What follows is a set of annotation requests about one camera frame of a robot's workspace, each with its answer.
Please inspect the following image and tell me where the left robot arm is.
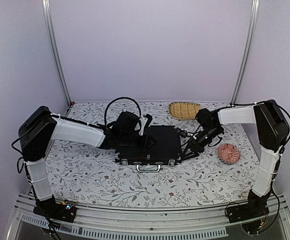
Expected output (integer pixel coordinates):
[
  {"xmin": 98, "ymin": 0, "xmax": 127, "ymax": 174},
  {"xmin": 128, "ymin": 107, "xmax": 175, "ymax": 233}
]
[{"xmin": 18, "ymin": 102, "xmax": 159, "ymax": 217}]

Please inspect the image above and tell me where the aluminium post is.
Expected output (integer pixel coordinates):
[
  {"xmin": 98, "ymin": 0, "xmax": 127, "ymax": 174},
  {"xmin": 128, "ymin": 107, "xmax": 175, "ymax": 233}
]
[
  {"xmin": 41, "ymin": 0, "xmax": 72, "ymax": 107},
  {"xmin": 230, "ymin": 0, "xmax": 260, "ymax": 104}
]

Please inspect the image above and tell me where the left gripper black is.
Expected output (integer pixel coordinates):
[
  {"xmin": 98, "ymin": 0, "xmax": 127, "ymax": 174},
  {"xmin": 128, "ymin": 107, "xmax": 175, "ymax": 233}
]
[{"xmin": 120, "ymin": 132, "xmax": 157, "ymax": 151}]

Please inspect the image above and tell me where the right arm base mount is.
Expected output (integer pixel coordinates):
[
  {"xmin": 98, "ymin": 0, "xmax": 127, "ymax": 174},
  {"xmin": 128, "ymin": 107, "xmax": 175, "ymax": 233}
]
[{"xmin": 224, "ymin": 198, "xmax": 270, "ymax": 223}]

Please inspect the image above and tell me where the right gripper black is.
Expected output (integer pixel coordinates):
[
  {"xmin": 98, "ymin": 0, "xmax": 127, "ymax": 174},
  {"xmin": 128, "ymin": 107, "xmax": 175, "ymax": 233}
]
[{"xmin": 181, "ymin": 126, "xmax": 222, "ymax": 161}]

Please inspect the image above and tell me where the left aluminium post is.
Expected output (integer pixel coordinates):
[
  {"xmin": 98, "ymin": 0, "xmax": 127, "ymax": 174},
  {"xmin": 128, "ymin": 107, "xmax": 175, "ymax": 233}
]
[{"xmin": 41, "ymin": 0, "xmax": 72, "ymax": 107}]

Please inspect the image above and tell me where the red patterned bowl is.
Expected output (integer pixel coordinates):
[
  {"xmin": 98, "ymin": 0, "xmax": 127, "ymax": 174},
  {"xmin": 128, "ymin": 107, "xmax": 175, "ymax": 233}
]
[{"xmin": 217, "ymin": 143, "xmax": 241, "ymax": 165}]

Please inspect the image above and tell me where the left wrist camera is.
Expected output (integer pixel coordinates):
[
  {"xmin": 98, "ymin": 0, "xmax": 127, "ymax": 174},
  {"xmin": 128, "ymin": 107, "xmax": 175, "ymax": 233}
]
[{"xmin": 138, "ymin": 114, "xmax": 153, "ymax": 136}]

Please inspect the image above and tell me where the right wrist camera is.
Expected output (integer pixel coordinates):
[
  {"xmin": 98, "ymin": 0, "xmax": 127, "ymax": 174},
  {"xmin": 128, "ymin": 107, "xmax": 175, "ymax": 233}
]
[{"xmin": 175, "ymin": 127, "xmax": 189, "ymax": 138}]

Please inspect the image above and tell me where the right aluminium post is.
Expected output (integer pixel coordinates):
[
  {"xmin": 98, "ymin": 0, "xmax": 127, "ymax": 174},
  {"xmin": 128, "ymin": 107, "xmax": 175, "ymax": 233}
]
[{"xmin": 230, "ymin": 0, "xmax": 260, "ymax": 104}]

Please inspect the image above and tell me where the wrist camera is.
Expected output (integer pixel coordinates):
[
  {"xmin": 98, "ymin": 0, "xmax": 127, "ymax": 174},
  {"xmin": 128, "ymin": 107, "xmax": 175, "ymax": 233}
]
[
  {"xmin": 138, "ymin": 114, "xmax": 153, "ymax": 136},
  {"xmin": 175, "ymin": 127, "xmax": 189, "ymax": 138}
]

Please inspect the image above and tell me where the front aluminium rail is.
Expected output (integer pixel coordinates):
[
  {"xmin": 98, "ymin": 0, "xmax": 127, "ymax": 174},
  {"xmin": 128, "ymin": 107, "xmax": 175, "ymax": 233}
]
[{"xmin": 6, "ymin": 194, "xmax": 290, "ymax": 240}]

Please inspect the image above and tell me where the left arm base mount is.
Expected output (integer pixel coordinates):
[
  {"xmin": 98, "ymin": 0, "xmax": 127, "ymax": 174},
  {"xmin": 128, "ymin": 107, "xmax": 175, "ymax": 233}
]
[{"xmin": 33, "ymin": 198, "xmax": 77, "ymax": 223}]

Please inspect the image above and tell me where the black poker case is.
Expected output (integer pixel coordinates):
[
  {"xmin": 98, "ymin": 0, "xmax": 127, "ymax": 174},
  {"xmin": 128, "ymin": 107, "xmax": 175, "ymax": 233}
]
[{"xmin": 114, "ymin": 125, "xmax": 183, "ymax": 173}]

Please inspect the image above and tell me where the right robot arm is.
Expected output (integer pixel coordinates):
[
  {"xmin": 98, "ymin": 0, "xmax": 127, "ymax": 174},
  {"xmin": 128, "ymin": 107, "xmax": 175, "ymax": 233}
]
[{"xmin": 181, "ymin": 99, "xmax": 290, "ymax": 218}]

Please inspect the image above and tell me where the woven bamboo tray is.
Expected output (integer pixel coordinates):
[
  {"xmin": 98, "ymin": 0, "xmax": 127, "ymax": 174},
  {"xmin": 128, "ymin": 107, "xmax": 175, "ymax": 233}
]
[{"xmin": 168, "ymin": 102, "xmax": 202, "ymax": 120}]

